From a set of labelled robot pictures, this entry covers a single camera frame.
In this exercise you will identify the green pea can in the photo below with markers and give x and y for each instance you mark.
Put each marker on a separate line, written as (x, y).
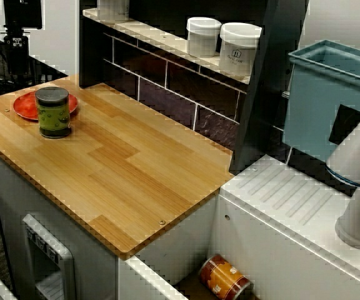
(53, 115)

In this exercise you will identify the red round plate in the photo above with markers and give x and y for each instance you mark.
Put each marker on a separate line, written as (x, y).
(23, 107)

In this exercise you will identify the pale shelf board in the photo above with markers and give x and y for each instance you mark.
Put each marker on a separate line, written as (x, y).
(167, 39)

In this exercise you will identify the white curved faucet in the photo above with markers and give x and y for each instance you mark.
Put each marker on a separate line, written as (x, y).
(355, 162)

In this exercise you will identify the orange soup can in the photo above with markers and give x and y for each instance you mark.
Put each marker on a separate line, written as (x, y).
(220, 278)

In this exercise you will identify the white sink unit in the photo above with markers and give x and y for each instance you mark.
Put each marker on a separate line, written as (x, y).
(261, 237)

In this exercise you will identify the black hutch frame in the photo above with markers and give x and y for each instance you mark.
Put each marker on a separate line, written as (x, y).
(261, 109)

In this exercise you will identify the dark tile backsplash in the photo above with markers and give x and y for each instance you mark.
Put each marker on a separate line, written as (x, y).
(167, 93)

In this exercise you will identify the teal plastic bin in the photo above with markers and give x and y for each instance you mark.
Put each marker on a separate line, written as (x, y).
(308, 109)

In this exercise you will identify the white kitchen cabinet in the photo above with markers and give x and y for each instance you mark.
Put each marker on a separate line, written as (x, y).
(8, 193)

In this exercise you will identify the grey dispenser panel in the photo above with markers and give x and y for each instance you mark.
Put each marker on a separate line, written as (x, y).
(66, 259)

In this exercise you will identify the plain white lidded jar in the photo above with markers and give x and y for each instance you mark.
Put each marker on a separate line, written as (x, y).
(112, 7)
(203, 37)

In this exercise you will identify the white jar printed label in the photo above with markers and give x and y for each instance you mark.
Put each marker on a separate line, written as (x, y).
(237, 51)

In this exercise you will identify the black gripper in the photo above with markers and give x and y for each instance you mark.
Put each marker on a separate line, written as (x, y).
(22, 14)

